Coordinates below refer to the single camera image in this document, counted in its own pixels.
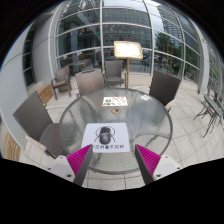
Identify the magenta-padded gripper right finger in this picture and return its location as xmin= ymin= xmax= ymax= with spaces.
xmin=134 ymin=143 xmax=183 ymax=186

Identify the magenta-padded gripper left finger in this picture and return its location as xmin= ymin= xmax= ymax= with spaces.
xmin=47 ymin=143 xmax=94 ymax=187

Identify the black computer mouse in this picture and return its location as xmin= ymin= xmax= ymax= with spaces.
xmin=99 ymin=126 xmax=113 ymax=145

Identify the white printed mouse pad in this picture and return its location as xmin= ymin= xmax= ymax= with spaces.
xmin=80 ymin=122 xmax=131 ymax=154

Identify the brown wicker chair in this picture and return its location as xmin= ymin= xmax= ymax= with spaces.
xmin=12 ymin=90 xmax=68 ymax=159
xmin=148 ymin=69 xmax=183 ymax=113
xmin=74 ymin=68 xmax=106 ymax=98
xmin=50 ymin=65 xmax=72 ymax=101
xmin=103 ymin=59 xmax=127 ymax=88

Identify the dark metal folding furniture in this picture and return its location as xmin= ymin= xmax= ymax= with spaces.
xmin=193 ymin=87 xmax=224 ymax=138

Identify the colourful picture sheet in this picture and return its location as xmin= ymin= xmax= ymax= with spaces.
xmin=101 ymin=96 xmax=129 ymax=107

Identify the golden menu stand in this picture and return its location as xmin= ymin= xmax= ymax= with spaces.
xmin=113 ymin=40 xmax=144 ymax=89

